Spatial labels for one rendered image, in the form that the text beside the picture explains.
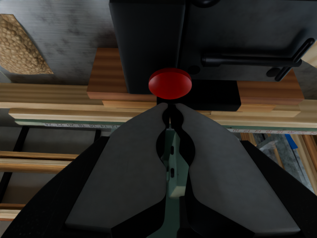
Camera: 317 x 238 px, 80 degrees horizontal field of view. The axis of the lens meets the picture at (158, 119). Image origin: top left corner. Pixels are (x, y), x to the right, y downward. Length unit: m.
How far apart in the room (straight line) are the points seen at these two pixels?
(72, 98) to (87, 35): 0.12
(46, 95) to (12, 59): 0.08
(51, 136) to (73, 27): 2.81
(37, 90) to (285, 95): 0.37
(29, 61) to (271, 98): 0.32
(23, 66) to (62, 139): 2.65
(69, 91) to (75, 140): 2.54
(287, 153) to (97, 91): 0.94
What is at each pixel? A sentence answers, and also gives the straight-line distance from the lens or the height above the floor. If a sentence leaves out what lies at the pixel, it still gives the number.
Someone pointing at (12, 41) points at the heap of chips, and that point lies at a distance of 0.31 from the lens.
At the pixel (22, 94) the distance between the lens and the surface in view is 0.39.
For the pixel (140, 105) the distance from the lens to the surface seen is 0.24.
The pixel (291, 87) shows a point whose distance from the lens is 0.28.
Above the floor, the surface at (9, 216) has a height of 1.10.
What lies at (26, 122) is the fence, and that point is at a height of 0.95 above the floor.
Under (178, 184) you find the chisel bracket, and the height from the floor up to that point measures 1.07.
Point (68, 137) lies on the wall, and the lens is 2.95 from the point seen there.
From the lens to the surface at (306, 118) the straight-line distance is 0.42.
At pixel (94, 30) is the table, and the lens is 0.27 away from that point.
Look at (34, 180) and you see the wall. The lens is 2.92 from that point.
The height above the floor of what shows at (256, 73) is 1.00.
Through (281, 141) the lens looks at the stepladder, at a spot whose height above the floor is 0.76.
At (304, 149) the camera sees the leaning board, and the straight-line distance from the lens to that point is 1.64.
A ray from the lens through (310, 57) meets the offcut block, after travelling 0.28.
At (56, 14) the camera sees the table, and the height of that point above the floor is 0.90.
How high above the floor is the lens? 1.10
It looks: 28 degrees down
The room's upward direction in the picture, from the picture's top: 178 degrees counter-clockwise
